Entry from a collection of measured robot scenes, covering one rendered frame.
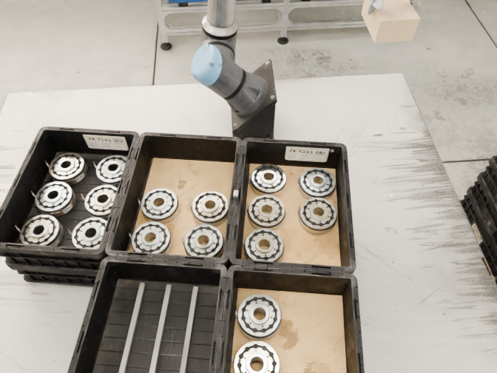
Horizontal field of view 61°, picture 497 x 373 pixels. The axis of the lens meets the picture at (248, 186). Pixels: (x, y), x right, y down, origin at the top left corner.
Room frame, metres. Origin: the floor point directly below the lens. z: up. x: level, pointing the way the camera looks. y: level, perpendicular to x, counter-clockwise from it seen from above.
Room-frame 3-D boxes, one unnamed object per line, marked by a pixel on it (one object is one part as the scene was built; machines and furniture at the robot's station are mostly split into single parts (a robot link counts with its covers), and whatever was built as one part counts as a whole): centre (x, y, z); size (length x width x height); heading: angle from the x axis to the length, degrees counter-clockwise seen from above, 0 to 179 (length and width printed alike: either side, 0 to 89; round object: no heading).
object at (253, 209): (0.61, -0.05, 0.86); 0.10 x 0.10 x 0.01
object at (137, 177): (0.63, 0.18, 0.87); 0.40 x 0.30 x 0.11; 176
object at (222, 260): (0.63, 0.18, 0.92); 0.40 x 0.30 x 0.02; 176
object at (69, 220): (0.65, 0.48, 0.87); 0.40 x 0.30 x 0.11; 176
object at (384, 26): (1.20, -0.44, 1.08); 0.16 x 0.12 x 0.07; 6
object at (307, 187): (0.71, -0.20, 0.86); 0.10 x 0.10 x 0.01
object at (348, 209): (0.61, -0.12, 0.92); 0.40 x 0.30 x 0.02; 176
